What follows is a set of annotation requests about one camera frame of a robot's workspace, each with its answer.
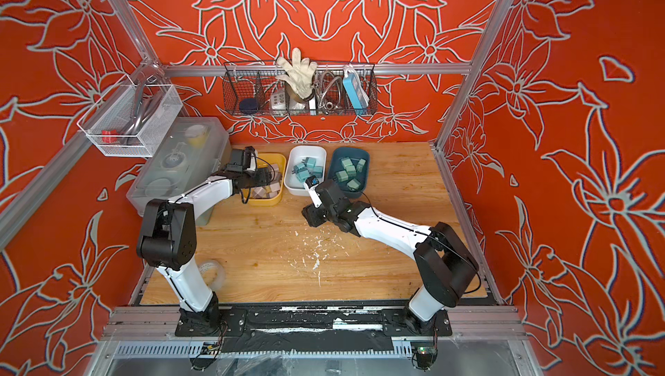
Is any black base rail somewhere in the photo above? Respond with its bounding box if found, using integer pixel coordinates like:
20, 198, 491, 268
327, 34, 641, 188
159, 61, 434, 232
175, 300, 452, 337

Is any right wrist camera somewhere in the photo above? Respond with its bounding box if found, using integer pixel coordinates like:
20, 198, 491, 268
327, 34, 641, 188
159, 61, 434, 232
303, 175, 322, 208

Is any green plug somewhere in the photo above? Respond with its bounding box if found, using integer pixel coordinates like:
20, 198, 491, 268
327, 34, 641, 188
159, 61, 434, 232
335, 170, 353, 184
356, 159, 366, 173
345, 166, 357, 178
340, 157, 353, 168
346, 179, 362, 192

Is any light blue box in basket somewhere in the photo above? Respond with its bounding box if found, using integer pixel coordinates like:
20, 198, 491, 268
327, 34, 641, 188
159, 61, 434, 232
342, 65, 369, 115

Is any cream rubber glove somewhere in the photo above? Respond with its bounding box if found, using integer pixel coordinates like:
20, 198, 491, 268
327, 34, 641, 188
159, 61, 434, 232
276, 47, 318, 100

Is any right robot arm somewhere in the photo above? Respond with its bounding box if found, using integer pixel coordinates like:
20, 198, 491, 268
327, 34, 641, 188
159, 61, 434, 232
302, 176, 480, 332

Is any dark teal storage box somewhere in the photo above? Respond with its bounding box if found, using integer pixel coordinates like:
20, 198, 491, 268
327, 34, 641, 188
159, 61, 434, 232
327, 147, 371, 199

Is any green plug top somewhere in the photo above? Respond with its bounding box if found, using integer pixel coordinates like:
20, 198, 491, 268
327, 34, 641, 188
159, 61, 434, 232
345, 166, 357, 178

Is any white socket cube in basket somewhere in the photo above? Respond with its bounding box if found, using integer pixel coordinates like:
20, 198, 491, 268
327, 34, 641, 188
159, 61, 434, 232
269, 89, 287, 116

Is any clear plastic lidded container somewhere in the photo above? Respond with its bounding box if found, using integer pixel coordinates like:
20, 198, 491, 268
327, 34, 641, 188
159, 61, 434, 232
126, 117, 231, 216

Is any white storage box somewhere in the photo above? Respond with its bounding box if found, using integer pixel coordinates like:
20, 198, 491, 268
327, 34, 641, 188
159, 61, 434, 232
284, 146, 327, 197

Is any clear tape roll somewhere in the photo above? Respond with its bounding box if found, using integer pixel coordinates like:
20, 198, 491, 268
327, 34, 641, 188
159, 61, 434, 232
198, 260, 226, 291

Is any yellow storage box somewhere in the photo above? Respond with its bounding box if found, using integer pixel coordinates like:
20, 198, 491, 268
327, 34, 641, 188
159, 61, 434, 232
248, 153, 287, 206

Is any black wire wall basket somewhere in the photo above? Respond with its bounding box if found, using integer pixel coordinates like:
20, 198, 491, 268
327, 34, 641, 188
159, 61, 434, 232
222, 57, 379, 116

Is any blue plug white box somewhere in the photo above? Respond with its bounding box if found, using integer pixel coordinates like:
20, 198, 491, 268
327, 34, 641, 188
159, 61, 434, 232
311, 166, 324, 179
295, 168, 310, 182
304, 157, 316, 170

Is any white wire basket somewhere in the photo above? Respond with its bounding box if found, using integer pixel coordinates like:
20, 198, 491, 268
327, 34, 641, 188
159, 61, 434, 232
77, 81, 183, 158

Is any red object in basket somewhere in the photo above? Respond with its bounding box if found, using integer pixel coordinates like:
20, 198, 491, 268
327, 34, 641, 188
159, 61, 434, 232
100, 129, 119, 144

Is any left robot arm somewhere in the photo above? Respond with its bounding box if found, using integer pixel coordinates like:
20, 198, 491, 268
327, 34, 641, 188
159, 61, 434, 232
137, 147, 276, 336

